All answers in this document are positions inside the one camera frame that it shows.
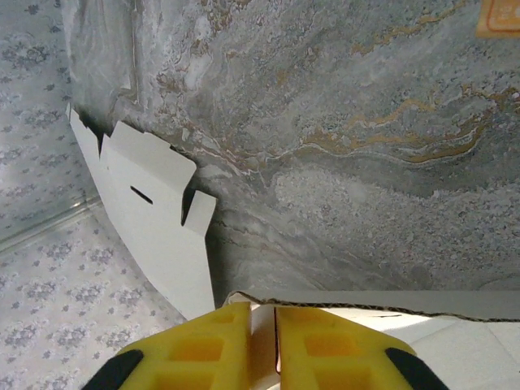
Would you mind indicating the aluminium corner post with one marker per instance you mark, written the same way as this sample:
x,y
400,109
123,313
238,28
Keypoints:
x,y
48,223

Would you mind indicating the white cardboard box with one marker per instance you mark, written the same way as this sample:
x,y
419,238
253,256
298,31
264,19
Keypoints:
x,y
154,227
467,357

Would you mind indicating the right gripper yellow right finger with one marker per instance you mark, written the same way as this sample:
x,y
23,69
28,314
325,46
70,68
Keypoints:
x,y
333,357

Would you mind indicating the small orange tag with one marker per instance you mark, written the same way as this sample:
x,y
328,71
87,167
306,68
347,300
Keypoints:
x,y
499,18

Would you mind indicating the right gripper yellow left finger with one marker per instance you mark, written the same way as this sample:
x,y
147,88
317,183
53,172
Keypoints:
x,y
195,353

